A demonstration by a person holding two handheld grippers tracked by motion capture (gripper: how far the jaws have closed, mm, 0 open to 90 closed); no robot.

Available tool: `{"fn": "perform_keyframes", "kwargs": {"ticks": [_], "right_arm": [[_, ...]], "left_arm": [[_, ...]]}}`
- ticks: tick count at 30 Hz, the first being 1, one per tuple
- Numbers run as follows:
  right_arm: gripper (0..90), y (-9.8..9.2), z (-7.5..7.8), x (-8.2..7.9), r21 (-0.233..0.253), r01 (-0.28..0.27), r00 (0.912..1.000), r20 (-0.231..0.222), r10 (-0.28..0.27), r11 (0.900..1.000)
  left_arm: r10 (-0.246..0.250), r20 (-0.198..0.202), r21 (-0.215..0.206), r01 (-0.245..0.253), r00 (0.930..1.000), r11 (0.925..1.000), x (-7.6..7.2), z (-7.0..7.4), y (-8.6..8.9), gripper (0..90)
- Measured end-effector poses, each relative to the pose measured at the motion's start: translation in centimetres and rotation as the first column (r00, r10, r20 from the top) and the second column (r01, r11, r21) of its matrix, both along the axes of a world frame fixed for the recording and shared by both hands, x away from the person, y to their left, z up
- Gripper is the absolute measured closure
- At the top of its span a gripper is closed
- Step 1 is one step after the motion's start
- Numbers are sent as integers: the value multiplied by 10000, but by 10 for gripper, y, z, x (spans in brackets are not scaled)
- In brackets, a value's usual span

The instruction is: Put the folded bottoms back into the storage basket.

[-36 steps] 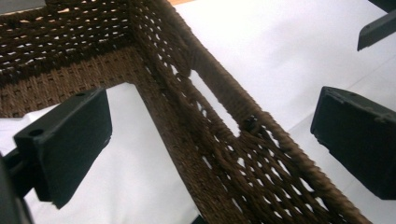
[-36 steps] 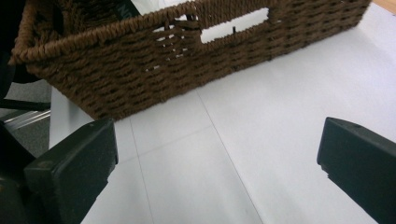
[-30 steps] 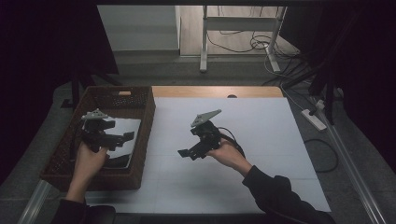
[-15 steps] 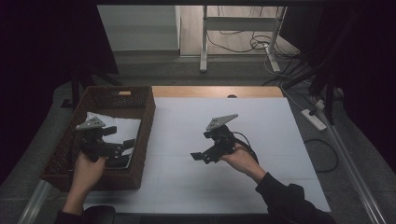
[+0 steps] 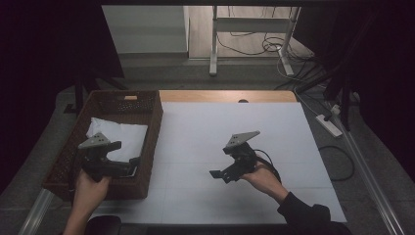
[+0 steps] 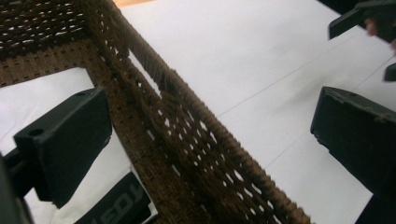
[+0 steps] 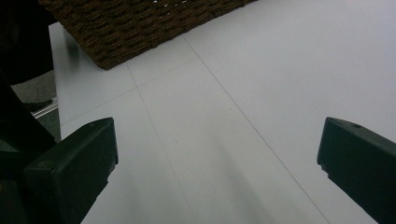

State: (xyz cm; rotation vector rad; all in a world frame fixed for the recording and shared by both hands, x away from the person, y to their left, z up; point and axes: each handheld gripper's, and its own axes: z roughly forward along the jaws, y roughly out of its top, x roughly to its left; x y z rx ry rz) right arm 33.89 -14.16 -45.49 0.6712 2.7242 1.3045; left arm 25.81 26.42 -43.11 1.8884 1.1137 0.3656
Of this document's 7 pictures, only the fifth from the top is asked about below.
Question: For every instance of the white power strip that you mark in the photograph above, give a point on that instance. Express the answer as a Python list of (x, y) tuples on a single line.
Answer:
[(329, 125)]

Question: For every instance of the white table mat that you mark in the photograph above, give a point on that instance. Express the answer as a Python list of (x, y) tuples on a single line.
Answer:
[(228, 130)]

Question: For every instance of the person's left hand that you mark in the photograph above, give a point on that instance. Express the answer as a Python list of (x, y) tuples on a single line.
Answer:
[(91, 192)]

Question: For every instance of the brown wicker basket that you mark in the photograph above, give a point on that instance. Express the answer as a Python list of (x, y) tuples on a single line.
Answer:
[(107, 189)]

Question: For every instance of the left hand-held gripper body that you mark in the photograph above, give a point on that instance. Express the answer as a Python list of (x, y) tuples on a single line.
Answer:
[(98, 163)]

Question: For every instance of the silver metal rail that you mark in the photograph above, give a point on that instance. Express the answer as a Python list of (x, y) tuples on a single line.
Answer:
[(372, 186), (36, 212)]

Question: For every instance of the black round object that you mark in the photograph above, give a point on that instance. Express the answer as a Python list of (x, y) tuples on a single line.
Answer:
[(102, 225)]

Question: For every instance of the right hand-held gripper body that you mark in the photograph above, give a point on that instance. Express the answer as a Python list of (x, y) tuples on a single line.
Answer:
[(243, 156)]

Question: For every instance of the black tripod stand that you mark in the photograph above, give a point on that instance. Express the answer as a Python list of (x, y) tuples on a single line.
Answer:
[(345, 98), (79, 94)]

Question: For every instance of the white metal stand frame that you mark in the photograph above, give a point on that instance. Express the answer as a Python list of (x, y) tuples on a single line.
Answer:
[(213, 42)]

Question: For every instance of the white shirt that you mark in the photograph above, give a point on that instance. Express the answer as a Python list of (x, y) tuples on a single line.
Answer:
[(129, 137)]

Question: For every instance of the white cabinet panel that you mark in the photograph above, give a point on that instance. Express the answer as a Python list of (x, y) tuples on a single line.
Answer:
[(147, 29)]

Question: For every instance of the person's right hand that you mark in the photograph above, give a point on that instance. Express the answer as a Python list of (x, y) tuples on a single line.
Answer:
[(264, 182)]

